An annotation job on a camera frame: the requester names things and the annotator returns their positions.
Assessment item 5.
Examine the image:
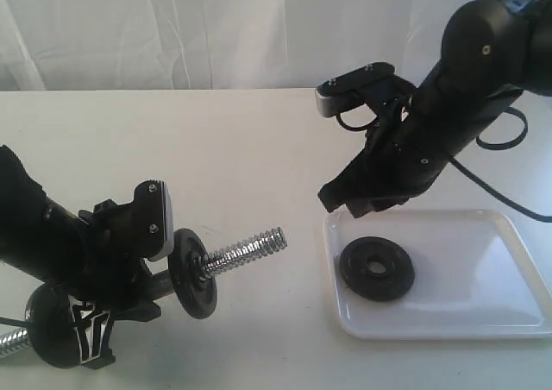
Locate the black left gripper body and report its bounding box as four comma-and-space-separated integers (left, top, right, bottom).
54, 199, 161, 321

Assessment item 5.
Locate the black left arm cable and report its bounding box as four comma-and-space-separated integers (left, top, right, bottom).
0, 314, 31, 329

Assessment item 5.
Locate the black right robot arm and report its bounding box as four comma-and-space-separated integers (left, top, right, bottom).
315, 0, 551, 217

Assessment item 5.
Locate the white backdrop curtain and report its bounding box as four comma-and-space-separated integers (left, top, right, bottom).
1, 0, 472, 91

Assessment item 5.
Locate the white rectangular tray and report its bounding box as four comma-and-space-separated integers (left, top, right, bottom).
323, 210, 551, 340

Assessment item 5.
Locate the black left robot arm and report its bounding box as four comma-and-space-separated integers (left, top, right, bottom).
1, 147, 173, 369

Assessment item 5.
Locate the black left-end weight plate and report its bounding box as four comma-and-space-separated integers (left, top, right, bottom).
25, 284, 82, 369

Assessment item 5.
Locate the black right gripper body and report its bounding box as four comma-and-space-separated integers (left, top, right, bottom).
343, 117, 453, 203

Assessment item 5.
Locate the chrome threaded dumbbell bar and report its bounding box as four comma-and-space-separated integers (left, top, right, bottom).
1, 227, 288, 358

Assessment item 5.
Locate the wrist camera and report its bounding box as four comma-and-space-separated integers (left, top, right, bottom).
131, 179, 174, 261
315, 62, 417, 118

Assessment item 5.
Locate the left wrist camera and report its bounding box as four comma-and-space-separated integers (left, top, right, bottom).
131, 179, 174, 261

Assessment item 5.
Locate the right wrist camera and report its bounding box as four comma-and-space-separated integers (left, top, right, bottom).
315, 62, 417, 118

